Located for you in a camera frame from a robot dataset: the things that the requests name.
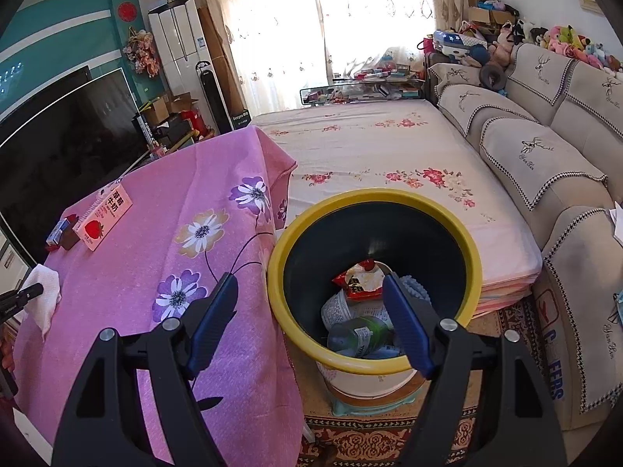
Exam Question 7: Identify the glass coffee table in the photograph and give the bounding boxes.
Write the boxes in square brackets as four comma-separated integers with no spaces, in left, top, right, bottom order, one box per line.
[299,75,429,108]

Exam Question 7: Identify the sheer patterned curtain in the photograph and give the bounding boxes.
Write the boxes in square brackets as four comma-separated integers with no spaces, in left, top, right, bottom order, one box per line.
[187,0,468,103]

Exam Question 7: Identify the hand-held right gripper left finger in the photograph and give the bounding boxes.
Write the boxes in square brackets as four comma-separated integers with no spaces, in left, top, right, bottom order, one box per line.
[51,271,240,467]

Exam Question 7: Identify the open cardboard boxes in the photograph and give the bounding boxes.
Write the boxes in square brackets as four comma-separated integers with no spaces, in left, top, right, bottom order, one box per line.
[141,92,200,125]

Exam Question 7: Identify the pink floral tablecloth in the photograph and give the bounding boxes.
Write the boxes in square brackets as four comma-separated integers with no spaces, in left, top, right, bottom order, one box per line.
[12,126,305,467]

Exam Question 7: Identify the white standing air conditioner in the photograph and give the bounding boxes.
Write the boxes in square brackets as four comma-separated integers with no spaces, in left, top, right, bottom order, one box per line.
[147,0,220,134]

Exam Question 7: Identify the row of small plush toys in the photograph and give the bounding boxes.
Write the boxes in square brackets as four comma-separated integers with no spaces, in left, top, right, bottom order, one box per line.
[516,19,623,74]

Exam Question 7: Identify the grey tower fan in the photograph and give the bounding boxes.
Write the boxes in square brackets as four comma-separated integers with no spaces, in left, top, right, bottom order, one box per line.
[195,60,233,134]

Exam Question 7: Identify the yellow-rimmed dark trash bin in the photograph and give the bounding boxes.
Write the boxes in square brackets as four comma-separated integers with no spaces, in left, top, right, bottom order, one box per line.
[267,189,484,400]

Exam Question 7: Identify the white paper sheet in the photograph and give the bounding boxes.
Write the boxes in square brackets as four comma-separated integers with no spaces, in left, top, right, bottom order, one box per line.
[608,203,623,244]

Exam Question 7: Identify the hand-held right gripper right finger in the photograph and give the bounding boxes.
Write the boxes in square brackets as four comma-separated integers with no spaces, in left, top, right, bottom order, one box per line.
[382,272,568,467]

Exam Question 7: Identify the large flat television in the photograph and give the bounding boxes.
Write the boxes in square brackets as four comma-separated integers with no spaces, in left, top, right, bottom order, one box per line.
[0,67,147,263]

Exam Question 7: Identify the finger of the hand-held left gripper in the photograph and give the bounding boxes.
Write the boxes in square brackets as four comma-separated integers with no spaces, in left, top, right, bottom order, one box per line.
[0,284,44,317]

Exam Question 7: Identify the blue and white box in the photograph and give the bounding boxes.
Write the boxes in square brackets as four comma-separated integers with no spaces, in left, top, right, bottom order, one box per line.
[46,219,71,245]

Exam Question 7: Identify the beige sofa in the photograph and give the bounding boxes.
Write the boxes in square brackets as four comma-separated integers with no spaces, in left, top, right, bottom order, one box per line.
[426,41,623,431]

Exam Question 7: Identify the white and green bottle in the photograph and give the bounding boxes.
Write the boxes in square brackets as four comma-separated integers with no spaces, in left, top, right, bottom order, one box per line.
[321,292,395,336]

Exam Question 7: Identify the green label clear cup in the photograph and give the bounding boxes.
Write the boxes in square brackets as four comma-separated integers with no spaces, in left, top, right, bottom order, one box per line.
[327,316,396,357]

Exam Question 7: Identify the patterned rug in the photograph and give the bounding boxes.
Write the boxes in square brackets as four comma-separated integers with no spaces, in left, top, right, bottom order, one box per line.
[297,297,546,467]

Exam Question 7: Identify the small flat television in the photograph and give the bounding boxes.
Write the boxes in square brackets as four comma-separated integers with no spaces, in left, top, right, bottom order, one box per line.
[0,65,93,127]

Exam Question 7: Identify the pile of large plush toys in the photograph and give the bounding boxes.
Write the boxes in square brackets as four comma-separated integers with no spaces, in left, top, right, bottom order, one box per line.
[433,24,517,93]

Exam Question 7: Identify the white paper towel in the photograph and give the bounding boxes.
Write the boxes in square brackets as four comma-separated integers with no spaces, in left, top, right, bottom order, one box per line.
[19,263,63,341]

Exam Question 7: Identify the black box with white stripe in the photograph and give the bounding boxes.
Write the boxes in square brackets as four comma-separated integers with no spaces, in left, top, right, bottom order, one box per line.
[134,114,154,144]

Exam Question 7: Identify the floral sheet mattress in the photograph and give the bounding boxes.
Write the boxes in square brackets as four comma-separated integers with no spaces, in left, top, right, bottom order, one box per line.
[248,100,543,319]

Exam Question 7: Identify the hanging flower decoration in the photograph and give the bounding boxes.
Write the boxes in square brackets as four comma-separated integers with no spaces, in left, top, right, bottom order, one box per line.
[123,29,161,77]

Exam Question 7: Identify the pink milk carton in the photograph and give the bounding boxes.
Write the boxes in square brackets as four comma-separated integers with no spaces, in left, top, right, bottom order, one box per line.
[78,184,134,252]

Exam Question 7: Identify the red snack packet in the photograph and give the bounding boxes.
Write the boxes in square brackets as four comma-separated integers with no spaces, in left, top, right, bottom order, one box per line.
[332,259,385,302]

